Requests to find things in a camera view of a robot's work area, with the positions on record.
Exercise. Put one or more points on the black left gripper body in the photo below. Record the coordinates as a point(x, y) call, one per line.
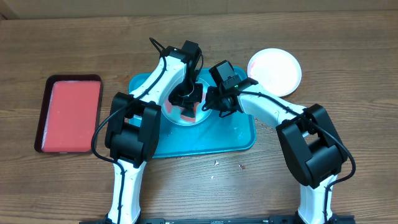
point(186, 94)

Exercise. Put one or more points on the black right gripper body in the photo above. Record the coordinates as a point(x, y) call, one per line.
point(217, 104)

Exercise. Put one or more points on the green and tan sponge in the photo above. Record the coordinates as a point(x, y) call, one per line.
point(189, 112)

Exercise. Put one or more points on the light blue plate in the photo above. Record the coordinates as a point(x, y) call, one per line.
point(187, 117)

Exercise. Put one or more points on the white plate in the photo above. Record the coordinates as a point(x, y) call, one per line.
point(277, 70)

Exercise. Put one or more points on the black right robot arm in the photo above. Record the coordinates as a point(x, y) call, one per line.
point(312, 148)

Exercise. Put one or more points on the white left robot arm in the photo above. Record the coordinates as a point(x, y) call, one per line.
point(133, 130)

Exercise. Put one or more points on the blue plastic tray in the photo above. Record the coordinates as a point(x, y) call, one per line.
point(207, 133)

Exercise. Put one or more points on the dark red water tray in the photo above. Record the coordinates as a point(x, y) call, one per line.
point(69, 114)

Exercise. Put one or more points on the cardboard back panel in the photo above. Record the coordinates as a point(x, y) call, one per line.
point(50, 9)

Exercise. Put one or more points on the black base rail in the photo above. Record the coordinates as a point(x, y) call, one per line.
point(275, 219)

